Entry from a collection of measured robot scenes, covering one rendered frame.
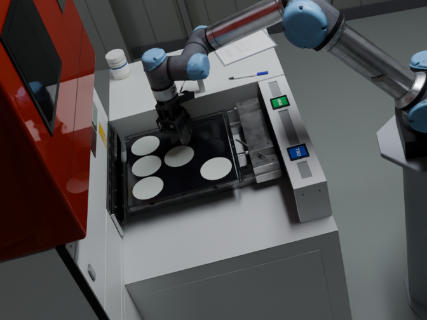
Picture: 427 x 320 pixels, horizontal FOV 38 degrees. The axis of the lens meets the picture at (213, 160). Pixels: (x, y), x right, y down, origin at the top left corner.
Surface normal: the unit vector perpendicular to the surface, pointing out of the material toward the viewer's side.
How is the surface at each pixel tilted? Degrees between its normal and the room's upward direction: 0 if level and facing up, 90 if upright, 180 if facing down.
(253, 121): 0
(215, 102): 90
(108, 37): 90
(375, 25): 0
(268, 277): 90
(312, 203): 90
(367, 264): 0
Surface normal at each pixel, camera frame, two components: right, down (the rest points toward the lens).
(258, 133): -0.23, -0.73
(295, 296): 0.12, 0.63
